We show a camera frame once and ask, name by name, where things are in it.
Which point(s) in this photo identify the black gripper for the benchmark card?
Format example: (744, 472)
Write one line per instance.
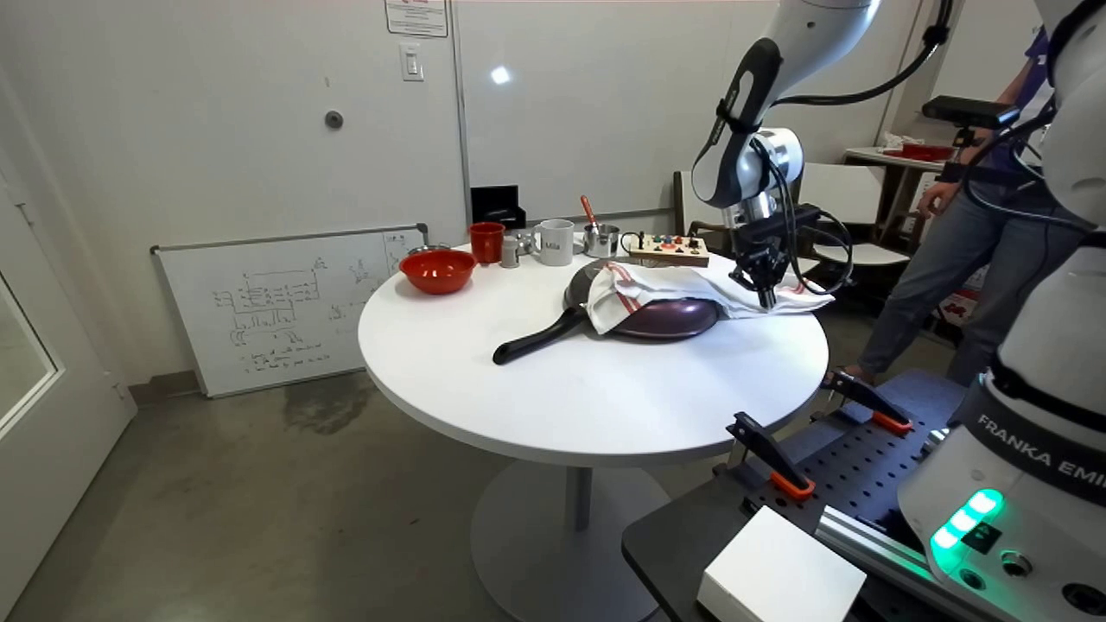
(765, 246)

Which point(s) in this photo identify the white red-striped tea towel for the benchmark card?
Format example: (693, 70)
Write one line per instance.
(801, 298)

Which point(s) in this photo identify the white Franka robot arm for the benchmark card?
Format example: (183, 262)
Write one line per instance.
(1060, 345)

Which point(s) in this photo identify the dark frying pan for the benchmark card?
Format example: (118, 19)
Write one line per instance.
(679, 318)

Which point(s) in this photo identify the white chair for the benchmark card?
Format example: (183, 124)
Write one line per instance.
(867, 251)

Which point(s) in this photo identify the wooden busy board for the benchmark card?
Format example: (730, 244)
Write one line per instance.
(665, 251)

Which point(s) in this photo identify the large steel measuring cup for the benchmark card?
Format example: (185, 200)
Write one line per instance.
(600, 244)

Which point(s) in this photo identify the background desk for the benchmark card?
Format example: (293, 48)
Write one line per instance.
(901, 155)

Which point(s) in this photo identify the person in jeans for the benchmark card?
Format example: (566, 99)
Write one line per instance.
(980, 253)

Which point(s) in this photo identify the white box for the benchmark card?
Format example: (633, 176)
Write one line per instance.
(782, 572)

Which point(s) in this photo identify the red cup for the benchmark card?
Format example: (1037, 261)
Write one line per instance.
(486, 244)

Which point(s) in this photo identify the red bowl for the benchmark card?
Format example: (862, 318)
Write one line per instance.
(437, 270)

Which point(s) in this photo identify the whiteboard with drawings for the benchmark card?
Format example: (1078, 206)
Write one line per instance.
(290, 312)

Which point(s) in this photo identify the white door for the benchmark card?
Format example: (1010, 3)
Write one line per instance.
(58, 486)

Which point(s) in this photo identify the aluminium rail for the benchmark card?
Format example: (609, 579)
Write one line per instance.
(877, 547)

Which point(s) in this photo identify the black wall tray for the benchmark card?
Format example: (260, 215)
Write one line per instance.
(499, 206)

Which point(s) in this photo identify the white table pedestal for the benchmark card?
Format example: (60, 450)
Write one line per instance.
(566, 539)

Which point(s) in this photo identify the white light switch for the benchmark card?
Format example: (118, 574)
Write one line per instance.
(412, 61)

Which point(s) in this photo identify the paper wall sign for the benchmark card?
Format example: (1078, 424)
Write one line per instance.
(418, 19)

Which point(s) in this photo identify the round wall stopper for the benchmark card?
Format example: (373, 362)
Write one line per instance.
(335, 117)

